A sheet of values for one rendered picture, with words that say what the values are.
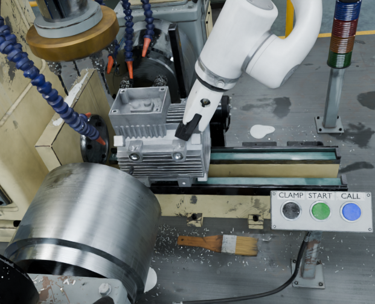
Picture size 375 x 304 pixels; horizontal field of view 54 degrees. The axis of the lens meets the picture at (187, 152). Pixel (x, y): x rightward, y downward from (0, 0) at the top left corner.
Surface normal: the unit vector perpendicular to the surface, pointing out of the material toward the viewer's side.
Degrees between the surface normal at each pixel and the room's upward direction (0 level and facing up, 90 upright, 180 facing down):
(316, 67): 0
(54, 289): 0
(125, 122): 90
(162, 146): 0
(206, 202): 90
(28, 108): 90
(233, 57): 89
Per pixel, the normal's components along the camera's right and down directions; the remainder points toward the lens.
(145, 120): -0.12, 0.70
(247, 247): -0.12, -0.70
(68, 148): 0.98, 0.00
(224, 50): -0.46, 0.52
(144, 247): 0.92, -0.17
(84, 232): 0.28, -0.66
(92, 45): 0.57, 0.51
